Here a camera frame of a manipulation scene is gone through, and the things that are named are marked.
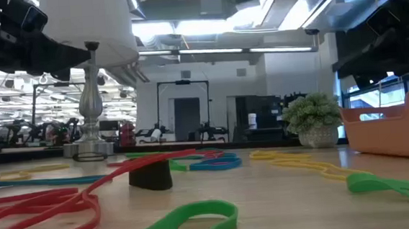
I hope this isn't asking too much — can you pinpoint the black wide rubber band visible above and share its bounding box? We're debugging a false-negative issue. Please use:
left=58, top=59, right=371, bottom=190
left=127, top=158, right=174, bottom=192
left=71, top=150, right=109, bottom=163

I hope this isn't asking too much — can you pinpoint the green rubber band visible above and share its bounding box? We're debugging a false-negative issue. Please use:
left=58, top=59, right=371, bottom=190
left=116, top=197, right=241, bottom=229
left=125, top=148, right=188, bottom=176
left=345, top=168, right=409, bottom=212

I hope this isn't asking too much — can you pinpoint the yellow rubber band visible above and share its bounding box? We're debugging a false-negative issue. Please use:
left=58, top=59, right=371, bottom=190
left=0, top=163, right=71, bottom=181
left=249, top=146, right=313, bottom=164
left=269, top=152, right=373, bottom=187

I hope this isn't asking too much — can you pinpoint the teal rubber band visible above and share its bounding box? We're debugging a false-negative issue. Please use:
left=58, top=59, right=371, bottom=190
left=0, top=173, right=106, bottom=190

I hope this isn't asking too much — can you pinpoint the blue rubber band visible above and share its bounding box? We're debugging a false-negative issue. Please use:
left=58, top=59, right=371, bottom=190
left=188, top=151, right=243, bottom=174

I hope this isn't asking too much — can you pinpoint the orange plastic bin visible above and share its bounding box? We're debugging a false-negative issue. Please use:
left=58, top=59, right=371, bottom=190
left=338, top=88, right=409, bottom=167

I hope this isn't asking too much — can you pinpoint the white shade silver table lamp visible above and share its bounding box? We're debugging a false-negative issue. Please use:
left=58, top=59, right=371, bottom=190
left=35, top=0, right=147, bottom=161

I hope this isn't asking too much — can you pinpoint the background robot station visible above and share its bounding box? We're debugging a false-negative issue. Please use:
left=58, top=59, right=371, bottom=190
left=0, top=114, right=85, bottom=151

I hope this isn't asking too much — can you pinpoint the green plant in white pot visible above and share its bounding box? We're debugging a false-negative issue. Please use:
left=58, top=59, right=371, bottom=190
left=280, top=90, right=345, bottom=151

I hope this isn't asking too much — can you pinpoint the red background object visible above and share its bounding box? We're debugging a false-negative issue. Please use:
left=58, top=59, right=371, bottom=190
left=118, top=121, right=138, bottom=147

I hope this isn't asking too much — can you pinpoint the black cabinet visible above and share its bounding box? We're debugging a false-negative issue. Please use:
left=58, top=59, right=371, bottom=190
left=233, top=92, right=287, bottom=143

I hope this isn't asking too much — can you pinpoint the white canister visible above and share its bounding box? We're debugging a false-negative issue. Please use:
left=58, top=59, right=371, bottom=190
left=247, top=112, right=259, bottom=131

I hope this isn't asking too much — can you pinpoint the grey door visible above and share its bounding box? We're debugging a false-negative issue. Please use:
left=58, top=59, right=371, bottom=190
left=172, top=96, right=203, bottom=143

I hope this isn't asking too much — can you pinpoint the long ceiling light fixture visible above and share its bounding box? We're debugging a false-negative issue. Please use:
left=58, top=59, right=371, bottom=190
left=138, top=38, right=318, bottom=65

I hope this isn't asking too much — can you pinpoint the black camera rig frame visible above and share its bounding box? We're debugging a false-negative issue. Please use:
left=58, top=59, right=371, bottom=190
left=154, top=77, right=215, bottom=146
left=28, top=79, right=88, bottom=142

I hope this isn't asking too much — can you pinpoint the black window frame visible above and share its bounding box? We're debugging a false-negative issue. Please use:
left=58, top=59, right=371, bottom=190
left=338, top=66, right=409, bottom=110

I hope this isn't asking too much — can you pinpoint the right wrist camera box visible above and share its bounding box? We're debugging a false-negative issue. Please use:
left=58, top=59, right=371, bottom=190
left=364, top=5, right=402, bottom=38

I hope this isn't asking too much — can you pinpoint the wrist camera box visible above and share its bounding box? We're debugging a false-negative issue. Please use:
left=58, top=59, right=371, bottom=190
left=8, top=0, right=50, bottom=35
left=364, top=5, right=402, bottom=38

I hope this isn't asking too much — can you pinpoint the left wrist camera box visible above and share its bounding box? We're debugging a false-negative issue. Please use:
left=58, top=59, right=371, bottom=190
left=8, top=0, right=50, bottom=35

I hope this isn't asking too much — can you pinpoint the silver air duct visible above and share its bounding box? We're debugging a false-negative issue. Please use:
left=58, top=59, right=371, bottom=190
left=275, top=0, right=409, bottom=37

